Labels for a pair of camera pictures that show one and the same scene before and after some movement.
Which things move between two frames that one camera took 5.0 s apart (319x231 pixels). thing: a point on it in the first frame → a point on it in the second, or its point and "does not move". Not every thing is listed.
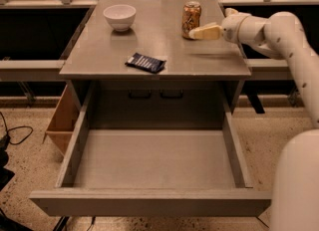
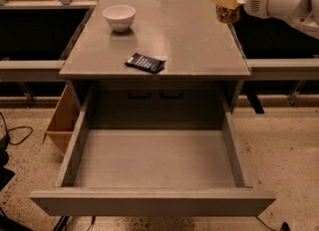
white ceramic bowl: x=120 y=16 does not move
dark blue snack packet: x=146 y=63 does not move
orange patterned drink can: x=190 y=18 → x=225 y=15
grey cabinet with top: x=128 y=63 does not move
